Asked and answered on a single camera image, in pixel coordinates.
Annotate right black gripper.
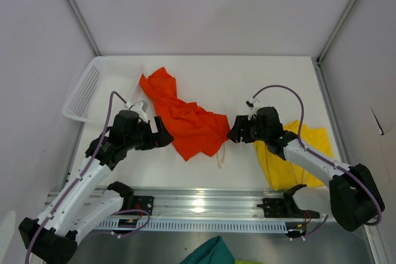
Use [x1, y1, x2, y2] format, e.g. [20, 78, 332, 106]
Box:
[226, 115, 269, 144]

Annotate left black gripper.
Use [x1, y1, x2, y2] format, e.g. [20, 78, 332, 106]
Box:
[125, 116, 173, 151]

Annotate orange shorts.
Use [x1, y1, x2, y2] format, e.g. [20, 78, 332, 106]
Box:
[139, 67, 230, 161]

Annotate yellow shorts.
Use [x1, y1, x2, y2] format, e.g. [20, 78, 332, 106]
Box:
[254, 120, 334, 190]

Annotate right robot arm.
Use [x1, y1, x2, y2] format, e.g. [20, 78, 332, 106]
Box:
[227, 107, 385, 231]

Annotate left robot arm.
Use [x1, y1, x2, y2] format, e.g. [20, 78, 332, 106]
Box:
[19, 107, 174, 263]

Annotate white plastic basket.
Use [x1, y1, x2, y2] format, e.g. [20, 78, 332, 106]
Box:
[62, 56, 144, 125]

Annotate teal cloth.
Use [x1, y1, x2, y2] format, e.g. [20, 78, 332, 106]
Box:
[181, 236, 235, 264]

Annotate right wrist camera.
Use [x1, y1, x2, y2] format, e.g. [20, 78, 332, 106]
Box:
[246, 98, 263, 116]

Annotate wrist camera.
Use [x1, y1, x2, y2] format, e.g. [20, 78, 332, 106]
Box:
[246, 98, 263, 116]
[124, 100, 148, 122]

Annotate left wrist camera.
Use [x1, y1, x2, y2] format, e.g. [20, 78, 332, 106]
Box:
[124, 100, 148, 122]

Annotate aluminium mounting rail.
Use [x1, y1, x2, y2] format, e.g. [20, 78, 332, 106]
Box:
[41, 188, 379, 223]

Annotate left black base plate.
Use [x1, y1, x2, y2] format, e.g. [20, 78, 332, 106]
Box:
[121, 195, 154, 215]

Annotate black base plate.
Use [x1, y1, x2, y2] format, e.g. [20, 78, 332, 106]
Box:
[121, 195, 154, 215]
[256, 184, 320, 219]

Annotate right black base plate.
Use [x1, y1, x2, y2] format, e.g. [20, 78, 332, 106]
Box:
[256, 184, 320, 219]

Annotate slotted cable duct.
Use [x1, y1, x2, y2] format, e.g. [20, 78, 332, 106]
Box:
[94, 218, 288, 234]

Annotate right side aluminium rail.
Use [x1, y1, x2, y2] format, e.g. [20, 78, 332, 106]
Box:
[311, 57, 358, 166]

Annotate right aluminium corner post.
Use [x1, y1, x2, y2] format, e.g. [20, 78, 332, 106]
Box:
[316, 0, 361, 67]

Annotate aluminium corner post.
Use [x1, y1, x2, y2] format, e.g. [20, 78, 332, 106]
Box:
[316, 0, 361, 67]
[64, 0, 101, 56]

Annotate left aluminium corner post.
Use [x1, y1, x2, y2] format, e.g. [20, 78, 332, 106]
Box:
[64, 0, 101, 56]

